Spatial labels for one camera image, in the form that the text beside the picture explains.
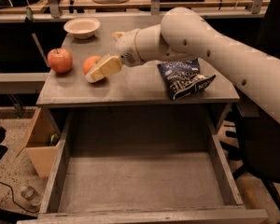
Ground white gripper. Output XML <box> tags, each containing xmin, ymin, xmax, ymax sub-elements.
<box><xmin>84</xmin><ymin>29</ymin><xmax>145</xmax><ymax>83</ymax></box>

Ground orange fruit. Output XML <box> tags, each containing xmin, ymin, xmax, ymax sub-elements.
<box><xmin>82</xmin><ymin>56</ymin><xmax>102</xmax><ymax>74</ymax></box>

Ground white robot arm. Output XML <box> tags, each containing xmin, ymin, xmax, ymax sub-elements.
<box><xmin>86</xmin><ymin>7</ymin><xmax>280</xmax><ymax>124</ymax></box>

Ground open grey top drawer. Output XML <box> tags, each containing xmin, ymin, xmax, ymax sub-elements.
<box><xmin>18</xmin><ymin>110</ymin><xmax>267</xmax><ymax>224</ymax></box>

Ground white paper bowl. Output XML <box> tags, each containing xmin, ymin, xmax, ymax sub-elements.
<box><xmin>63</xmin><ymin>18</ymin><xmax>100</xmax><ymax>39</ymax></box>

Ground grey cabinet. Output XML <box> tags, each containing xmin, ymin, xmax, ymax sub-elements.
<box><xmin>35</xmin><ymin>14</ymin><xmax>240</xmax><ymax>135</ymax></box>

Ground red apple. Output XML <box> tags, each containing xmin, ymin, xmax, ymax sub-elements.
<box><xmin>48</xmin><ymin>49</ymin><xmax>73</xmax><ymax>74</ymax></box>

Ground blue chip bag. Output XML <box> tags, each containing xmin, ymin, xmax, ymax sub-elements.
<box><xmin>158</xmin><ymin>59</ymin><xmax>216</xmax><ymax>101</ymax></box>

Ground cardboard box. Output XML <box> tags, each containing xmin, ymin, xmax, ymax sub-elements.
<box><xmin>17</xmin><ymin>107</ymin><xmax>59</xmax><ymax>177</ymax></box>

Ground clear plastic bottle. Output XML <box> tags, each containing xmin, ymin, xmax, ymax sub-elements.
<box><xmin>21</xmin><ymin>186</ymin><xmax>42</xmax><ymax>207</ymax></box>

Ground black office chair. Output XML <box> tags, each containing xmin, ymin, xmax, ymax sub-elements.
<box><xmin>229</xmin><ymin>0</ymin><xmax>280</xmax><ymax>224</ymax></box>

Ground black floor cable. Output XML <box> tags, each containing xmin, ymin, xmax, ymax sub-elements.
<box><xmin>0</xmin><ymin>176</ymin><xmax>41</xmax><ymax>214</ymax></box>

